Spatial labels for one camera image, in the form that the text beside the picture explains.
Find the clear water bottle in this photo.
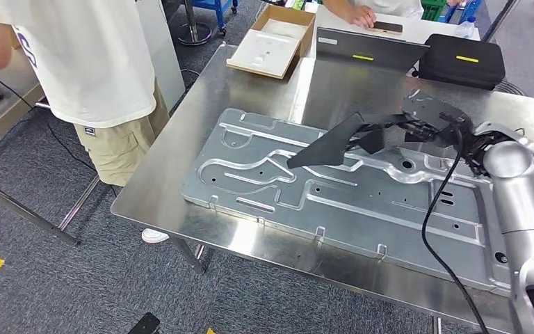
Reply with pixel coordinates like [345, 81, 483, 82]
[453, 16, 478, 40]

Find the black case with yellow mark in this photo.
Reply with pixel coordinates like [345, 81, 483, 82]
[418, 33, 506, 92]

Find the blue wheeled cart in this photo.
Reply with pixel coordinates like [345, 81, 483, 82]
[188, 0, 239, 37]

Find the seated person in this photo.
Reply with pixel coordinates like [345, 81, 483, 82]
[322, 0, 425, 29]

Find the black pole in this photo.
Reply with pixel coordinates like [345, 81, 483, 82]
[480, 0, 521, 43]

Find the open cardboard box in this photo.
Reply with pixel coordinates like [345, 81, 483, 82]
[225, 4, 317, 80]

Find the chrome stool base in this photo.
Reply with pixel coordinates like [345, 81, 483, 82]
[177, 0, 213, 46]

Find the standing person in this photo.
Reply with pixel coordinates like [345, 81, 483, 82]
[0, 0, 171, 244]

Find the dark grey laptop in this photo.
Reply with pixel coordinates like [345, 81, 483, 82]
[315, 26, 430, 74]

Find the long black cable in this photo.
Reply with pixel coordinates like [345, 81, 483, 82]
[0, 69, 118, 197]

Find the black left wrist bracket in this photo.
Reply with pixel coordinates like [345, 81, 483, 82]
[127, 312, 161, 334]

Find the stainless steel workbench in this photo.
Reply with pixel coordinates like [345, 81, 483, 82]
[110, 43, 534, 334]

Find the black plastic plate frame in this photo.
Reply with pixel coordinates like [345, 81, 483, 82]
[286, 111, 434, 170]

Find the black right camera cable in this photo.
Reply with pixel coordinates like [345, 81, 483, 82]
[421, 129, 492, 334]

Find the white board panel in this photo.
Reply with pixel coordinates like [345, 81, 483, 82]
[136, 0, 186, 113]

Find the dark phone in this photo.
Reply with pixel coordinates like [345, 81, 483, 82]
[371, 20, 404, 36]

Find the stainless steel table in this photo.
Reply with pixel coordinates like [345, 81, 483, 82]
[0, 46, 81, 248]

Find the large stamped metal panel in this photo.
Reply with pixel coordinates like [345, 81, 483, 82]
[180, 107, 515, 294]

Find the blue metal frame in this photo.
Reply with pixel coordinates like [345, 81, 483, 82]
[439, 0, 483, 25]

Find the person's hand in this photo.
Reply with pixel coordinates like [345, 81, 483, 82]
[347, 5, 378, 29]

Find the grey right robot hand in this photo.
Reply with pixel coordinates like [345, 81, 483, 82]
[403, 90, 475, 134]

